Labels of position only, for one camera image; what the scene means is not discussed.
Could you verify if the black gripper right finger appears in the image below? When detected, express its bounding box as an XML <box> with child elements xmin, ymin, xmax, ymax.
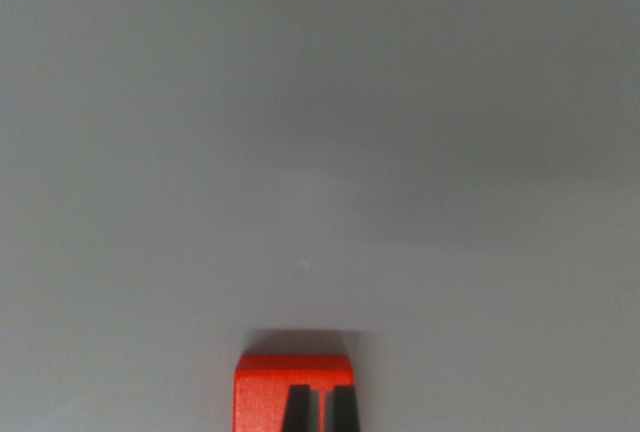
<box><xmin>323</xmin><ymin>384</ymin><xmax>363</xmax><ymax>432</ymax></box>

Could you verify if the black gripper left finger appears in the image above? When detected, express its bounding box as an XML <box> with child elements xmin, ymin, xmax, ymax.
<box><xmin>281</xmin><ymin>384</ymin><xmax>325</xmax><ymax>432</ymax></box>

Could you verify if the red wooden cube block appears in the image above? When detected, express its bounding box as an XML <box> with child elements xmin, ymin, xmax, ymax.
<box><xmin>233</xmin><ymin>353</ymin><xmax>356</xmax><ymax>432</ymax></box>

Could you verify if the white plastic tray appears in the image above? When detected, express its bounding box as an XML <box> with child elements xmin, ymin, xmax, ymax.
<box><xmin>0</xmin><ymin>0</ymin><xmax>640</xmax><ymax>432</ymax></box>

